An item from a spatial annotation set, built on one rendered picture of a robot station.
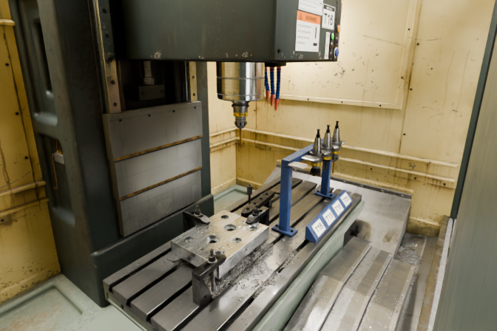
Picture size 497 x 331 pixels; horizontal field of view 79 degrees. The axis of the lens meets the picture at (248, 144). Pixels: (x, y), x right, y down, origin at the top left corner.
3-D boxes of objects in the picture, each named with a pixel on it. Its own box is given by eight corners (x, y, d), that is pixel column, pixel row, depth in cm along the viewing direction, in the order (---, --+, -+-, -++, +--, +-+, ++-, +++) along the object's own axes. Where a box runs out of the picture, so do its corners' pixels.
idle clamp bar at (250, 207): (274, 204, 155) (275, 192, 153) (248, 227, 134) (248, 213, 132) (265, 201, 158) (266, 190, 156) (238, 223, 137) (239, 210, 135)
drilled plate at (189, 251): (268, 237, 119) (268, 226, 118) (219, 278, 97) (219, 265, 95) (223, 219, 132) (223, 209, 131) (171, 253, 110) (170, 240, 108)
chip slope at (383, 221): (404, 235, 179) (412, 194, 172) (373, 312, 124) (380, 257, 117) (275, 195, 229) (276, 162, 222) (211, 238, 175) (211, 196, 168)
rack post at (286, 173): (297, 231, 131) (300, 166, 122) (291, 237, 127) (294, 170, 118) (277, 224, 136) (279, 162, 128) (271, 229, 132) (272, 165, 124)
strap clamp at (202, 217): (211, 241, 123) (211, 208, 119) (206, 245, 121) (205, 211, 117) (189, 230, 131) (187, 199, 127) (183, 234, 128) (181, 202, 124)
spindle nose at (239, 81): (240, 94, 114) (240, 61, 110) (274, 98, 103) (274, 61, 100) (206, 98, 102) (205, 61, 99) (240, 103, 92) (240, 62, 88)
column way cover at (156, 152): (205, 198, 161) (201, 101, 147) (123, 239, 124) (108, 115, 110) (198, 196, 164) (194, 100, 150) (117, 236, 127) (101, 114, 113)
